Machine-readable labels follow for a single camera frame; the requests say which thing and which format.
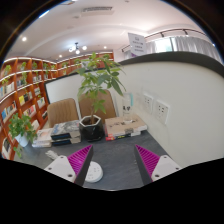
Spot white window curtains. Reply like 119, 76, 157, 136
146, 34, 221, 63

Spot white wall outlet panel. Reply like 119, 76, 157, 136
154, 99, 170, 125
142, 93, 154, 115

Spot clear water bottle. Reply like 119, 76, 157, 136
121, 93, 135, 123

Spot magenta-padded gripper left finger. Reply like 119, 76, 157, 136
43, 144, 94, 187

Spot leafy plant in white pot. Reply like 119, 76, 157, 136
8, 113, 38, 158

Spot orange wooden bookshelf unit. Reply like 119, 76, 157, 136
0, 51, 114, 161

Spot tall plant in black pot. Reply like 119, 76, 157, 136
75, 52, 127, 143

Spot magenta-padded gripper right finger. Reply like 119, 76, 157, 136
133, 144, 184, 186

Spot recessed ceiling lights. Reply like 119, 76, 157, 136
20, 35, 109, 59

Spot ceiling air vent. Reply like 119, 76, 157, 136
81, 6, 114, 16

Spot round white power strip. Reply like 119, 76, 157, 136
83, 160, 104, 184

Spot ceiling chandelier lamp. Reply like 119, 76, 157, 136
68, 42, 88, 56

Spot red-spined book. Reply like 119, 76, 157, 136
104, 130, 142, 142

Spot white sign board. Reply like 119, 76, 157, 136
127, 32, 148, 57

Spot thick dark book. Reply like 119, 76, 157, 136
50, 135, 82, 147

